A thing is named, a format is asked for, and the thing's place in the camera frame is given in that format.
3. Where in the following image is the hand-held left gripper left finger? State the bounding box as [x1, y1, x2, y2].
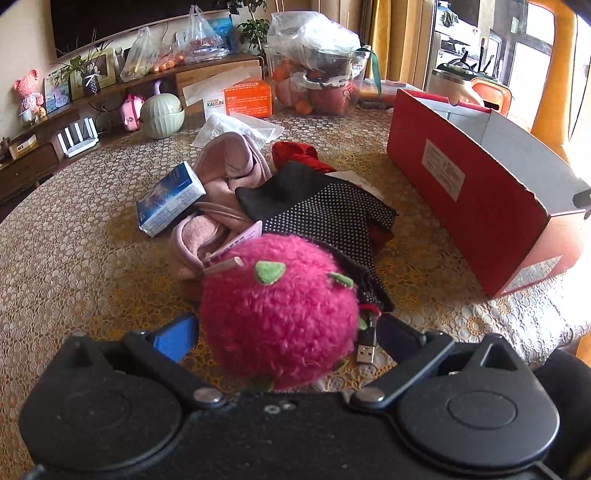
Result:
[62, 314, 228, 409]

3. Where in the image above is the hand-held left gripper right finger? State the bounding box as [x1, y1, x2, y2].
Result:
[350, 314, 527, 409]

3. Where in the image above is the black USB cable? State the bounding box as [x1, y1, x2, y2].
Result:
[355, 302, 384, 366]

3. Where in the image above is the pink plush fruit toy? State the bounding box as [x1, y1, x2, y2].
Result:
[199, 233, 361, 393]

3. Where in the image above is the black dotted glove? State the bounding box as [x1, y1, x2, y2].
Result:
[235, 161, 399, 312]

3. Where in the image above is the red cardboard box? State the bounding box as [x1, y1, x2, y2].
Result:
[386, 89, 591, 298]

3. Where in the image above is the pink fleece cloth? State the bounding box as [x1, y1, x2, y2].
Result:
[171, 132, 273, 282]

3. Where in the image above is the blue and white small box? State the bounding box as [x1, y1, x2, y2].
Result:
[136, 161, 207, 237]

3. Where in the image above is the white plastic bag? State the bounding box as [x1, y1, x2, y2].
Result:
[190, 113, 284, 151]

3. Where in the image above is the green ribbed jar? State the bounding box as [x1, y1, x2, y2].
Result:
[140, 92, 185, 140]

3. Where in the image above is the white router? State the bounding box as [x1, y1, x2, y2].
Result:
[52, 117, 100, 158]

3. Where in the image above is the wooden TV cabinet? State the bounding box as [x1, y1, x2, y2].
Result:
[0, 51, 264, 204]

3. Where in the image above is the pink pig toy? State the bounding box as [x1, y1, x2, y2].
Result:
[120, 95, 145, 132]

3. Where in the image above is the colourful flat tin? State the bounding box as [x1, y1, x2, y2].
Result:
[358, 79, 407, 109]

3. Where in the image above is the orange tissue box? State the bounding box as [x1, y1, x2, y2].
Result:
[203, 78, 274, 118]

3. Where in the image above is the orange and green appliance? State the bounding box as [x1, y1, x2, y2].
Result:
[471, 76, 514, 116]

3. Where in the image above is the clear fruit gift basket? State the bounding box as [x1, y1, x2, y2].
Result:
[265, 11, 371, 116]

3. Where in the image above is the clear bag of green fruit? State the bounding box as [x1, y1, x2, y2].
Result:
[120, 27, 160, 83]

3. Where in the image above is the pink bear figurine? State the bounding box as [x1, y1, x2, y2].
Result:
[14, 69, 47, 125]

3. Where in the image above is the yellow curtain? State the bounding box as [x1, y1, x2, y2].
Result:
[369, 0, 435, 86]

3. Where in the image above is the clear bag of red fruit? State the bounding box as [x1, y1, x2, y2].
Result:
[173, 4, 229, 63]

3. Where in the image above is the television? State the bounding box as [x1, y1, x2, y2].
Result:
[50, 0, 232, 61]

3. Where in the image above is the beige mug with white handle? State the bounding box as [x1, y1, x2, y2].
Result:
[425, 62, 485, 108]

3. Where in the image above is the wooden picture frame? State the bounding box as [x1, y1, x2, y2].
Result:
[69, 47, 117, 100]

